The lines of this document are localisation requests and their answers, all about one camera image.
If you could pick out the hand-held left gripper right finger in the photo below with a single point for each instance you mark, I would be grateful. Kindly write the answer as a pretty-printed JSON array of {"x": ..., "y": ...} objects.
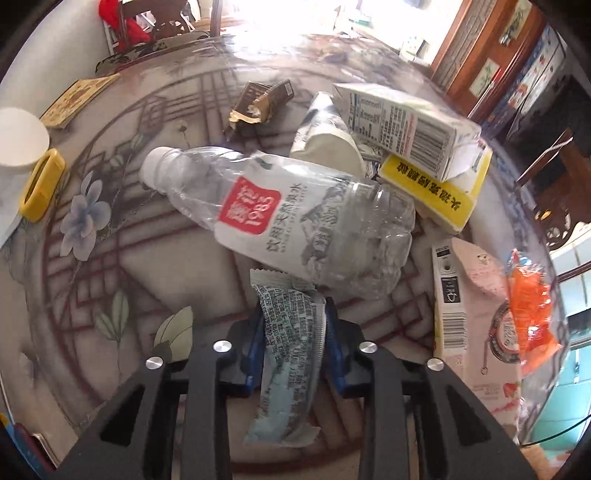
[{"x": 336, "y": 344}]

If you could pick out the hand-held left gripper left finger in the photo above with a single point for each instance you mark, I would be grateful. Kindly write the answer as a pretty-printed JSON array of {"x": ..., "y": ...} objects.
[{"x": 252, "y": 344}]

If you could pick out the grey-blue snack wrapper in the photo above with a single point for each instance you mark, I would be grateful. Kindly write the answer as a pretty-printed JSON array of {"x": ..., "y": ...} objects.
[{"x": 288, "y": 350}]

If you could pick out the crushed white paper cup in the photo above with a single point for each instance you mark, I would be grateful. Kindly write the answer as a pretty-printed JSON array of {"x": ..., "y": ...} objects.
[{"x": 328, "y": 147}]

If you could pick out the white milk carton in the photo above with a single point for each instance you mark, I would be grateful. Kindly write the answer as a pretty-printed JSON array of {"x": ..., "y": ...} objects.
[{"x": 401, "y": 124}]

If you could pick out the clear plastic water bottle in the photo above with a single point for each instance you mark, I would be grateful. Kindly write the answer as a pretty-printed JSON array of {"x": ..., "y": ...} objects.
[{"x": 295, "y": 217}]

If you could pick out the pink drink pouch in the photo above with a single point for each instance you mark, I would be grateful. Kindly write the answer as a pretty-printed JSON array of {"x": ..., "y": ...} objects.
[{"x": 471, "y": 323}]

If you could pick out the yellow and white medicine box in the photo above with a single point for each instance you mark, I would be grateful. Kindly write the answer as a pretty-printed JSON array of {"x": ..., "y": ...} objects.
[{"x": 429, "y": 189}]

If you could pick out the orange plastic wrapper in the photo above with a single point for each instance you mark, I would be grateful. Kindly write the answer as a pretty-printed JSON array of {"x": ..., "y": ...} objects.
[{"x": 531, "y": 314}]

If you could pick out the brown cigarette box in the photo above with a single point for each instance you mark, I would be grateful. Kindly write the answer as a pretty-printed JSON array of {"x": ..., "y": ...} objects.
[{"x": 258, "y": 106}]

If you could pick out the dark wooden chair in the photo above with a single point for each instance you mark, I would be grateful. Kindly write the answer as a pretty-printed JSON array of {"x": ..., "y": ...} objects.
[{"x": 561, "y": 184}]

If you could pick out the white folding desk lamp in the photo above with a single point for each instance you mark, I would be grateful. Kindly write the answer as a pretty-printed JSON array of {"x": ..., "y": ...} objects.
[{"x": 18, "y": 136}]

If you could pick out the wooden chair with floral cushion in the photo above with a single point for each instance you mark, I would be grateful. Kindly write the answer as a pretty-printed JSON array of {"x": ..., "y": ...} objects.
[{"x": 161, "y": 44}]

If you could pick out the wooden cabinet with pictures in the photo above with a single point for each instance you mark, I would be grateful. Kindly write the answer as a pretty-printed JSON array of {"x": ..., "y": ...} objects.
[{"x": 494, "y": 60}]

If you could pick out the red cloth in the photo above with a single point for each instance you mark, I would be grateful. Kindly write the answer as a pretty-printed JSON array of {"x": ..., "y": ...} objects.
[{"x": 122, "y": 23}]

